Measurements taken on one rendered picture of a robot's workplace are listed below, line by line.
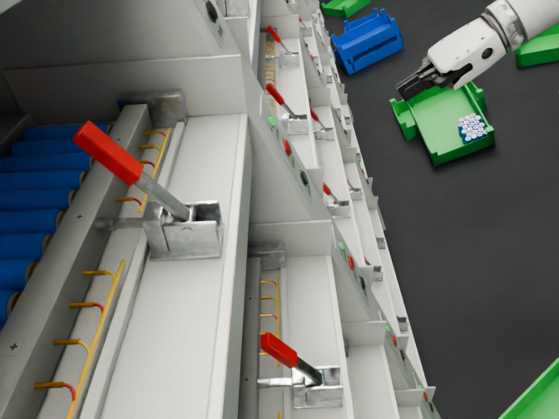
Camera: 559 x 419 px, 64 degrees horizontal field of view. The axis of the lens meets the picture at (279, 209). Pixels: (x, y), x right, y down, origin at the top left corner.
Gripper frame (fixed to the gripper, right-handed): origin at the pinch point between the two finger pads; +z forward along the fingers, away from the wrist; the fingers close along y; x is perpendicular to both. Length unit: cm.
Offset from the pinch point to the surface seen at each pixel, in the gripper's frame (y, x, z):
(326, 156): 6.8, -6.9, 21.8
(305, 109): -5.4, 10.5, 15.7
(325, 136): 13.4, -6.3, 20.8
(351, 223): -15.1, -8.2, 19.8
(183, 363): -63, 30, 13
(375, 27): 168, -52, 2
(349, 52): 147, -47, 19
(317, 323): -49, 11, 17
